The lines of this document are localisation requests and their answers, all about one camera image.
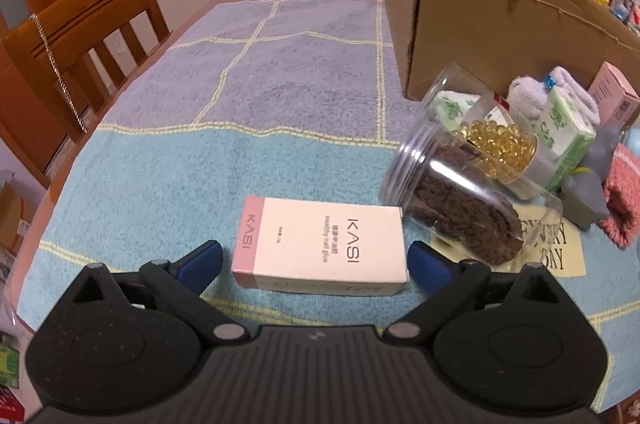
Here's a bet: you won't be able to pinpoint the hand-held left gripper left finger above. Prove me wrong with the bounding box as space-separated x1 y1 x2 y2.
62 240 251 346

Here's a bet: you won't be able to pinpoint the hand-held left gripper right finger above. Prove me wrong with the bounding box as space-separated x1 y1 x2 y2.
382 240 573 346

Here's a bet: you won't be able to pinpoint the clear jar with brown contents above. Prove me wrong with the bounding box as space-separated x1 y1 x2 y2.
379 124 566 267

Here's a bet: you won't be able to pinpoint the pink white cardboard packet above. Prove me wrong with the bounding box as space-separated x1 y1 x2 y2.
231 195 411 297

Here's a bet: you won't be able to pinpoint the clear bottle of yellow capsules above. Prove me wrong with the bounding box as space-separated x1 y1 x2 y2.
457 89 541 185

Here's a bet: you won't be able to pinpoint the green white tissue pack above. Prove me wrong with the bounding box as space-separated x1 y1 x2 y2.
432 90 481 135
515 84 598 200

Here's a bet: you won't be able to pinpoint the grey shark plush toy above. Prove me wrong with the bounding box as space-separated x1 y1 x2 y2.
560 124 623 230

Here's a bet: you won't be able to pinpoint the pink fuzzy sock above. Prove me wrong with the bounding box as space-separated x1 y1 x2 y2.
602 143 640 249

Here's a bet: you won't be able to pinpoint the brown cardboard box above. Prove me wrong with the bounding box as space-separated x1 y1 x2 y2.
384 0 640 102

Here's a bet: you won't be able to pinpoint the blue purple checked towel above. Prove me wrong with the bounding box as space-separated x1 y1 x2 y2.
17 0 640 415

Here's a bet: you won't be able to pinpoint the small cardboard carton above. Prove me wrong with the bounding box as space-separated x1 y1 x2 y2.
0 171 36 255

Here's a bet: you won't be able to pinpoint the green package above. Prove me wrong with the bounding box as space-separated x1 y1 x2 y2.
0 334 21 390

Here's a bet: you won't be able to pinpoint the white blue knitted sock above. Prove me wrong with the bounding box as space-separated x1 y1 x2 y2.
507 65 601 125

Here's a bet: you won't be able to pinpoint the red package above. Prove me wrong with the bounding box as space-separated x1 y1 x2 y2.
0 386 26 424

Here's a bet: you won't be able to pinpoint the pink carton with code label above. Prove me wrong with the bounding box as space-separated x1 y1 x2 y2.
587 61 640 127

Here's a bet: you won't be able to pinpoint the blurred colourful packages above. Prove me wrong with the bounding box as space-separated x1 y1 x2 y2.
592 0 640 38

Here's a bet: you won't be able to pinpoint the thin metal chain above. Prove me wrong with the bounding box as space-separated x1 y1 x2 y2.
31 14 87 135

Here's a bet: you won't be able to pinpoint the wooden chair with chain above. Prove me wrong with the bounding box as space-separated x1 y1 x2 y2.
0 0 173 190

